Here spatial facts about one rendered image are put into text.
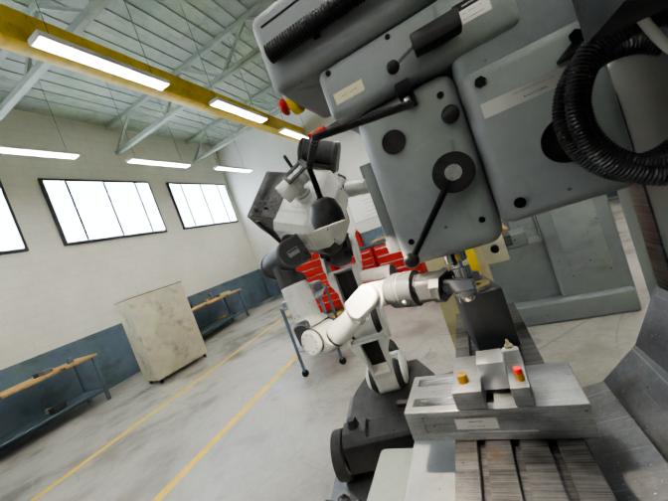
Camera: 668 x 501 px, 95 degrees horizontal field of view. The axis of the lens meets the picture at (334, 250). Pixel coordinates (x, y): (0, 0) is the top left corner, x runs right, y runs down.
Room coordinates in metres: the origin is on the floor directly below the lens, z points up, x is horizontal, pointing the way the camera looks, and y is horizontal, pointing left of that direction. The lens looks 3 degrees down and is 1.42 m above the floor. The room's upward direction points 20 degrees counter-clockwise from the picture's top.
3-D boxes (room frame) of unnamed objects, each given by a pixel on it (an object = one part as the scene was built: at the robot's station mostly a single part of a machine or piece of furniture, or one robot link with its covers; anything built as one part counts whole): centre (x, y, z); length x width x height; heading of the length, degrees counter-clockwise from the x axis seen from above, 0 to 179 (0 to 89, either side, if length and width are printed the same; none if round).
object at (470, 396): (0.68, -0.19, 1.01); 0.15 x 0.06 x 0.04; 154
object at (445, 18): (0.51, -0.25, 1.66); 0.12 x 0.04 x 0.04; 66
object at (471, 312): (1.03, -0.40, 1.02); 0.22 x 0.12 x 0.20; 167
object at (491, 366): (0.66, -0.24, 1.03); 0.06 x 0.05 x 0.06; 154
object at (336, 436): (1.32, 0.27, 0.50); 0.20 x 0.05 x 0.20; 169
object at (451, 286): (0.64, -0.22, 1.23); 0.06 x 0.02 x 0.03; 49
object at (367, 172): (0.71, -0.14, 1.45); 0.04 x 0.04 x 0.21; 66
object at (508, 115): (0.58, -0.42, 1.47); 0.24 x 0.19 x 0.26; 156
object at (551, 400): (0.67, -0.21, 0.97); 0.35 x 0.15 x 0.11; 64
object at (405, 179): (0.66, -0.25, 1.47); 0.21 x 0.19 x 0.32; 156
